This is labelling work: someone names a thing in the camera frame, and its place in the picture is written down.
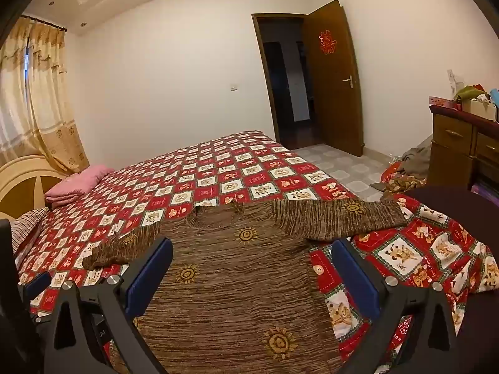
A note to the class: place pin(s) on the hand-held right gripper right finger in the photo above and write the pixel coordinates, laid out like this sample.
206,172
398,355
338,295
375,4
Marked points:
356,276

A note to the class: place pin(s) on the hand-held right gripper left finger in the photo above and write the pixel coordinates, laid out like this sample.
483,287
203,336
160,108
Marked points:
150,276

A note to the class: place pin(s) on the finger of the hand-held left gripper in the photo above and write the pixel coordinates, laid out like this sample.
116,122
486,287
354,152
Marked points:
37,283

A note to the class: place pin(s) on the brown knitted sweater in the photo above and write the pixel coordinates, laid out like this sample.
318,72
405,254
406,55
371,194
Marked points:
234,280

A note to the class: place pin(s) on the striped pillow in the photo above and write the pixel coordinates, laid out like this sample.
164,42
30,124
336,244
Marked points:
27,226

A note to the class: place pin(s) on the brown patterned cloth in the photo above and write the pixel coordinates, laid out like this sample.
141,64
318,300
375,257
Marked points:
401,184

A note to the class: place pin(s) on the beige wooden headboard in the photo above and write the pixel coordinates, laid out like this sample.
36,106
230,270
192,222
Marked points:
23,179

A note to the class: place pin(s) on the pink pillow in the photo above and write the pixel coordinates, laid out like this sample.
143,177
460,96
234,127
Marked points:
78,185

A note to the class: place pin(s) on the dark maroon cloth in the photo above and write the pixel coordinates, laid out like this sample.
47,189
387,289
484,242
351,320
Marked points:
460,210

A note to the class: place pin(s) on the red checked printed blanket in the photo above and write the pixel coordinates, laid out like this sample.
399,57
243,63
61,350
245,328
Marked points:
234,171

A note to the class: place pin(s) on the purple box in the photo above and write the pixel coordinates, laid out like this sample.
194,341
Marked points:
485,191

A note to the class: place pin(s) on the brown wooden dresser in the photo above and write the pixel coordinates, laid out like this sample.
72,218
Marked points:
452,144

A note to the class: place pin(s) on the yellow patterned curtain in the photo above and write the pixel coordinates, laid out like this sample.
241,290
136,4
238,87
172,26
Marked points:
50,117

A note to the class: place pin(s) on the brown wooden door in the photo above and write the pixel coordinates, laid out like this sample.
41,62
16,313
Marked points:
335,105

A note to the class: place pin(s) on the red flat box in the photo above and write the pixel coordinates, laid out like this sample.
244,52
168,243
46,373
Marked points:
444,103

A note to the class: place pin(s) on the beige cardboard box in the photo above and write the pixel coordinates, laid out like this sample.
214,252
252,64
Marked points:
479,110

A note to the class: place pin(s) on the green cloth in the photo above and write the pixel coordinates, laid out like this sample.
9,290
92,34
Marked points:
469,92

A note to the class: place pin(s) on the light blue item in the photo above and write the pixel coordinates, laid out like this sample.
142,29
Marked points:
494,97

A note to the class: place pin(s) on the red paper door decoration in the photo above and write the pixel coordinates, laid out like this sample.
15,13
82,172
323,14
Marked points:
327,41

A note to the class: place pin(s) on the brown door frame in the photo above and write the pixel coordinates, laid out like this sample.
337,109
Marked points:
268,85

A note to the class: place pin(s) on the white wall socket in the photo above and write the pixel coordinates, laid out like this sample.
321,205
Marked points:
454,80

